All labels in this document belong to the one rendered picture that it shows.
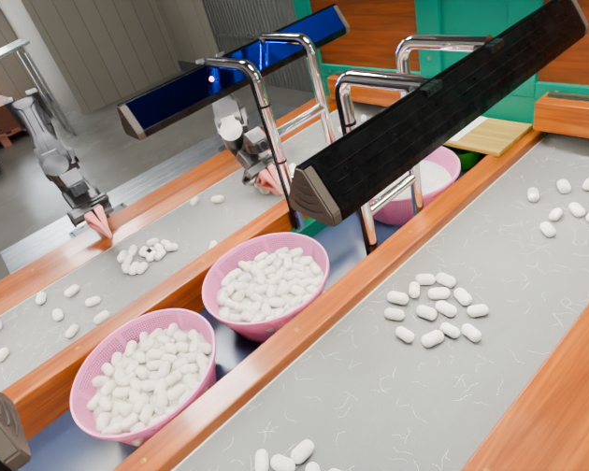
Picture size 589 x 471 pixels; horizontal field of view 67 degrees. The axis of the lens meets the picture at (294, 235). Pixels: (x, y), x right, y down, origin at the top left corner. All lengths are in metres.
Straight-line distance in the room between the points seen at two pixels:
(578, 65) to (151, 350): 1.06
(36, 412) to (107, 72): 5.18
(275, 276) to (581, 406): 0.56
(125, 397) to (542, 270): 0.76
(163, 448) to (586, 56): 1.10
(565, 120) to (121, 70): 5.33
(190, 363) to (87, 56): 5.23
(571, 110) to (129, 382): 1.04
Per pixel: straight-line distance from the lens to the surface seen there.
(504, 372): 0.74
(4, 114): 5.98
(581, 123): 1.15
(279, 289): 0.90
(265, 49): 1.12
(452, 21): 1.30
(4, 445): 0.45
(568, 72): 1.20
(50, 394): 1.00
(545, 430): 0.67
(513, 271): 0.88
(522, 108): 1.26
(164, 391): 0.84
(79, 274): 1.26
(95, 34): 5.91
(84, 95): 5.88
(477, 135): 1.23
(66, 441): 0.99
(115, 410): 0.89
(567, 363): 0.73
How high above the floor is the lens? 1.34
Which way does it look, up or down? 36 degrees down
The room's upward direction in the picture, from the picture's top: 18 degrees counter-clockwise
